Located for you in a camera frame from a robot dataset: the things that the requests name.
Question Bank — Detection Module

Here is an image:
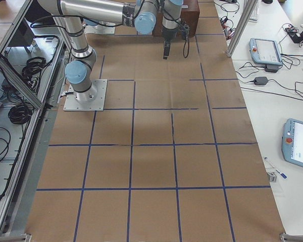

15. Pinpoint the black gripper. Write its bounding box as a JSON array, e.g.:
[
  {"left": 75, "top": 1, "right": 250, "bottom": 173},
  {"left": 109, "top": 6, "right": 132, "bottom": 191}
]
[{"left": 162, "top": 26, "right": 190, "bottom": 59}]

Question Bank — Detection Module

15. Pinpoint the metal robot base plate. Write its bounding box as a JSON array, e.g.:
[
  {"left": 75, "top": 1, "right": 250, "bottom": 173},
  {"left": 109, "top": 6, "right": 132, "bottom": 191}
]
[{"left": 63, "top": 79, "right": 108, "bottom": 111}]

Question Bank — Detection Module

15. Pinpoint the lower teach pendant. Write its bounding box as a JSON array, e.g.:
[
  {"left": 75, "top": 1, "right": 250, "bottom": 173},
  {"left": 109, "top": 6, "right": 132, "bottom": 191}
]
[{"left": 282, "top": 118, "right": 303, "bottom": 167}]

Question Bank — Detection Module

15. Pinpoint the white keyboard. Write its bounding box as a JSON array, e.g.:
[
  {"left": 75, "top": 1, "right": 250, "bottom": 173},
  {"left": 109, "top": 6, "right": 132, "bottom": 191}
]
[{"left": 248, "top": 1, "right": 260, "bottom": 23}]

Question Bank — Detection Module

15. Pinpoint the white blue marker pen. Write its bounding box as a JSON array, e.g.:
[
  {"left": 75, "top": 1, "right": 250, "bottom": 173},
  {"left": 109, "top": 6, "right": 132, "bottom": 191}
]
[{"left": 264, "top": 157, "right": 287, "bottom": 179}]

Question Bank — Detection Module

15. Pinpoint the brown paper table cover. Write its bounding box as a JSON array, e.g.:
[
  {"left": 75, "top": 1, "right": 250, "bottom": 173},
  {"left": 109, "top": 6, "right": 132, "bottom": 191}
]
[{"left": 26, "top": 1, "right": 284, "bottom": 241}]

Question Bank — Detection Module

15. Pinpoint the dark wooden drawer cabinet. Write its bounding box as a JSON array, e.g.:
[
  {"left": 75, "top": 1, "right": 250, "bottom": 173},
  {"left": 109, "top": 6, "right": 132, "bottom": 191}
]
[{"left": 152, "top": 0, "right": 200, "bottom": 37}]

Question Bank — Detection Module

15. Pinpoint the teach pendant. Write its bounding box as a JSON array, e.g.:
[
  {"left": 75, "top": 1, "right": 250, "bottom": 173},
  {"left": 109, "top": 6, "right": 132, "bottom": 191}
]
[
  {"left": 282, "top": 118, "right": 303, "bottom": 167},
  {"left": 249, "top": 38, "right": 283, "bottom": 66}
]

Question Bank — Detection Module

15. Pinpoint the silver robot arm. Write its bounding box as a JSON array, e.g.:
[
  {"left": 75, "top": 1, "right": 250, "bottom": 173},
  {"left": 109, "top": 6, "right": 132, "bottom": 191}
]
[{"left": 38, "top": 1, "right": 189, "bottom": 104}]

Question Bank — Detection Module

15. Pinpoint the black power adapter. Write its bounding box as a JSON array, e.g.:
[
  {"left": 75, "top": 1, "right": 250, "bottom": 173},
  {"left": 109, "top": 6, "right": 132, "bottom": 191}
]
[{"left": 254, "top": 77, "right": 268, "bottom": 86}]

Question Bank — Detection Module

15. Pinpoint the coiled black cable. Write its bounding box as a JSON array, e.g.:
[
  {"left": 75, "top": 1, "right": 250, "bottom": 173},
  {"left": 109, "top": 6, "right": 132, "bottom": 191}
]
[{"left": 8, "top": 104, "right": 32, "bottom": 126}]

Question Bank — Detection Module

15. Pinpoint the aluminium frame post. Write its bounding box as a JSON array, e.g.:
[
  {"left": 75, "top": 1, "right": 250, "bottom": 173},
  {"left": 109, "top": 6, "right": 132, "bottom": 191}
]
[{"left": 226, "top": 0, "right": 256, "bottom": 57}]

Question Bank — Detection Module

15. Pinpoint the upper teach pendant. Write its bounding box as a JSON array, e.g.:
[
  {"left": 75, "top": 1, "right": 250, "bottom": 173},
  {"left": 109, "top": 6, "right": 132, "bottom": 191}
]
[{"left": 249, "top": 38, "right": 283, "bottom": 66}]

